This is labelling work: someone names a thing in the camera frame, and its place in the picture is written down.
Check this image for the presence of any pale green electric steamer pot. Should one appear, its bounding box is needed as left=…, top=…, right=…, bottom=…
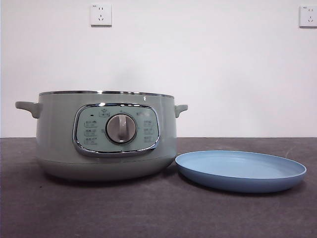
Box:
left=14, top=90, right=188, bottom=183

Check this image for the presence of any white wall socket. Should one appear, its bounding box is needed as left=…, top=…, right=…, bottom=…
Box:
left=299, top=5, right=317, bottom=28
left=90, top=4, right=112, bottom=27

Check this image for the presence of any blue round plate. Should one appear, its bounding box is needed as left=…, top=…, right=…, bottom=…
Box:
left=174, top=150, right=308, bottom=193

